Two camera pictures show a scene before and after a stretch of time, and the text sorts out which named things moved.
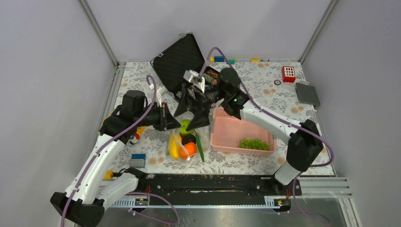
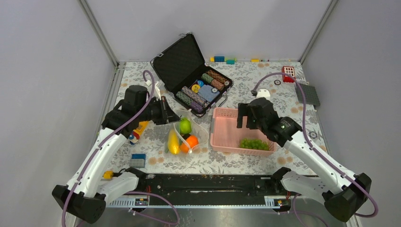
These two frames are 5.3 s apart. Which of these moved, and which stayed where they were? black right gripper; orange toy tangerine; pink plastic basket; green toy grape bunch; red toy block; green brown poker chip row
Moved: black right gripper; orange toy tangerine
Stayed: red toy block; green toy grape bunch; green brown poker chip row; pink plastic basket
